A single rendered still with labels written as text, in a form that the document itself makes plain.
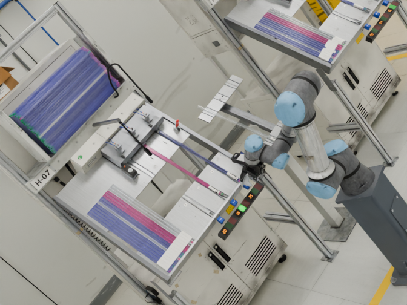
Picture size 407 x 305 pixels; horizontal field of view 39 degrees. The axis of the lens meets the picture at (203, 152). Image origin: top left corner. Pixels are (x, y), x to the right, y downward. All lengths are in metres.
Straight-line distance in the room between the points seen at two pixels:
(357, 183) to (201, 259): 1.01
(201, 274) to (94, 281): 1.68
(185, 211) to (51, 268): 1.94
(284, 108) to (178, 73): 2.92
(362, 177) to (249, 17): 1.39
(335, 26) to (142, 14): 1.96
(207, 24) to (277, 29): 0.48
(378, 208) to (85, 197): 1.37
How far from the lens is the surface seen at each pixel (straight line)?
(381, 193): 2.51
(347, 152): 2.40
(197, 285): 3.06
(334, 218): 3.29
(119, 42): 4.71
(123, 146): 2.86
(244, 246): 3.20
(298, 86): 2.06
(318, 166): 2.25
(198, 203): 2.74
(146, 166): 2.86
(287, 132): 2.39
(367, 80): 3.86
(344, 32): 3.39
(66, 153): 2.89
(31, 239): 4.40
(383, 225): 2.57
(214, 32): 3.60
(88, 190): 2.85
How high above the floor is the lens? 1.92
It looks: 21 degrees down
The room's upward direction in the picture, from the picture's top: 42 degrees counter-clockwise
